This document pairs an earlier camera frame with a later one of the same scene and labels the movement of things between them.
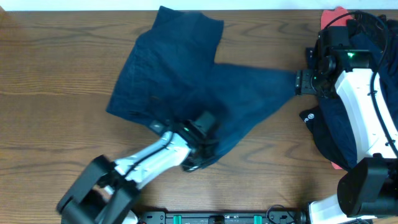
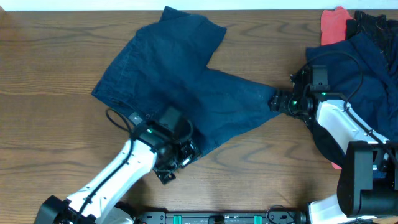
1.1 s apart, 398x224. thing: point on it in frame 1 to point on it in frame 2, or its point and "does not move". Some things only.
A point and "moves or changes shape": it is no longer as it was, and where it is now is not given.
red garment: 327,15 does not move
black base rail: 222,218 does not move
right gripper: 303,84 to 280,103
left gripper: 193,160 to 189,152
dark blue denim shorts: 168,74 moves or changes shape
